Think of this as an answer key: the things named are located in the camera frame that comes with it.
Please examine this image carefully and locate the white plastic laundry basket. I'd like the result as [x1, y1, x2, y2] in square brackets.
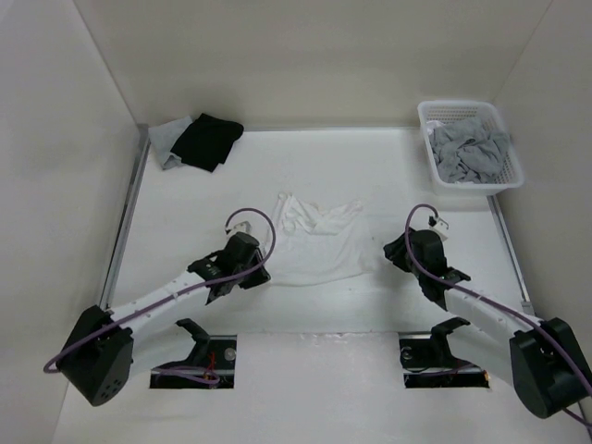
[417, 100, 524, 197]

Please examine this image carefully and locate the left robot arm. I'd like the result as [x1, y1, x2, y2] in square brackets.
[46, 232, 271, 406]

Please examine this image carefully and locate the folded black tank top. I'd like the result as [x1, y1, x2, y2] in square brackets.
[171, 113, 244, 173]

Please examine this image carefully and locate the folded grey tank top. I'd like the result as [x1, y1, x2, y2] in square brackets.
[148, 116, 192, 170]

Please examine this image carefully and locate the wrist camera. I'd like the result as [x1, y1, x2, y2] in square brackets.
[226, 221, 253, 238]
[428, 216, 450, 241]

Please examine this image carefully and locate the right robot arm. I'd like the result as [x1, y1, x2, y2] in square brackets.
[383, 229, 591, 419]

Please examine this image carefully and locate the white tank top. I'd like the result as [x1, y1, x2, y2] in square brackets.
[265, 192, 378, 287]

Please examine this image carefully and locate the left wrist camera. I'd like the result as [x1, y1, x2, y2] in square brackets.
[226, 221, 253, 238]

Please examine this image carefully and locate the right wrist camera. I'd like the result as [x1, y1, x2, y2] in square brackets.
[428, 216, 450, 241]

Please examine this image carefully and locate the grey tank tops pile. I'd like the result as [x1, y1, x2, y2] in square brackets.
[428, 117, 511, 184]

